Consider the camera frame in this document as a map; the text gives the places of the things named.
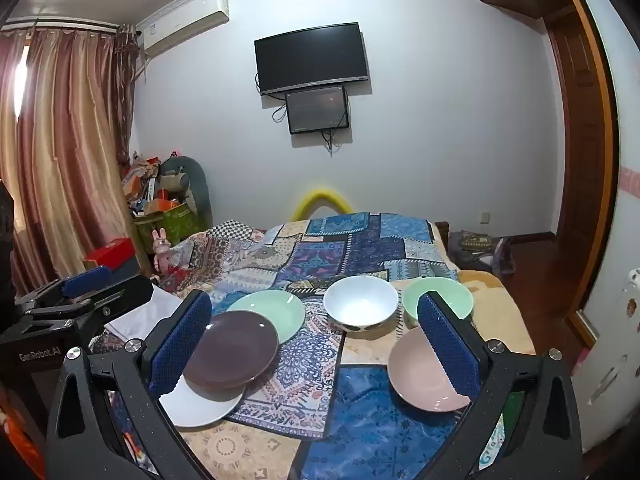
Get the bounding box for pink bowl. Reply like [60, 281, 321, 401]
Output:
[388, 327, 473, 413]

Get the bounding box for white bowl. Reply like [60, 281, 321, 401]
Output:
[323, 275, 400, 333]

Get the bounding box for white cloth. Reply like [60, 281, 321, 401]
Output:
[105, 287, 183, 343]

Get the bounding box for brown plate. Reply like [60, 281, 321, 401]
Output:
[184, 310, 280, 390]

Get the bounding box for red box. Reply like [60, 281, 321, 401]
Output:
[84, 238, 137, 271]

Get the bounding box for black wall television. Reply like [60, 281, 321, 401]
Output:
[254, 22, 371, 97]

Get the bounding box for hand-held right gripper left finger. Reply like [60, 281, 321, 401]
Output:
[45, 290, 213, 480]

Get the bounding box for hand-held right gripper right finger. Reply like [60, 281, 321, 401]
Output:
[416, 291, 583, 480]

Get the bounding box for dark bag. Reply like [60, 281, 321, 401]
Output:
[447, 230, 516, 276]

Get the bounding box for green plate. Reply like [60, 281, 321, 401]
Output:
[226, 290, 306, 345]

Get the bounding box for curtain rail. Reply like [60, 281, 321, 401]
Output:
[2, 16, 121, 32]

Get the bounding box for wall air conditioner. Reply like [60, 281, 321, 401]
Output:
[136, 0, 231, 58]

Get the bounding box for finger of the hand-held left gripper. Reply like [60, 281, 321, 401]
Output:
[22, 275, 154, 333]
[15, 265, 112, 311]

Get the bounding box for person's orange clothing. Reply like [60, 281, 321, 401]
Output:
[0, 400, 46, 480]

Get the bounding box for wooden door frame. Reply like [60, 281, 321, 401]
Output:
[542, 0, 621, 356]

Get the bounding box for patchwork blanket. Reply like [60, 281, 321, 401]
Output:
[90, 211, 506, 480]

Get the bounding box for pink bunny toy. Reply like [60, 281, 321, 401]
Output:
[151, 227, 173, 273]

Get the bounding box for brown curtains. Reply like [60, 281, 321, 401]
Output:
[0, 25, 138, 296]

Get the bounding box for green storage box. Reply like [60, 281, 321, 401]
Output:
[135, 205, 201, 261]

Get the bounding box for white suitcase with stickers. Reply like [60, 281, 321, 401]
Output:
[570, 267, 640, 456]

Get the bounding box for black hanging cable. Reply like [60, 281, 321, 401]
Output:
[322, 127, 346, 157]

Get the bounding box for green bowl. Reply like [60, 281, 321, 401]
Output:
[402, 276, 474, 331]

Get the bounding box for small black monitor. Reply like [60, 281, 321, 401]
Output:
[285, 85, 350, 135]

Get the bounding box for white plate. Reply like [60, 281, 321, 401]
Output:
[159, 375, 246, 429]

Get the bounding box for yellow foam tube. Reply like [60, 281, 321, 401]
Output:
[291, 186, 356, 223]

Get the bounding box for beige blanket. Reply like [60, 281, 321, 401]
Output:
[180, 220, 538, 480]

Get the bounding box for pile of boxes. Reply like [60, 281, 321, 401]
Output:
[120, 150, 166, 216]

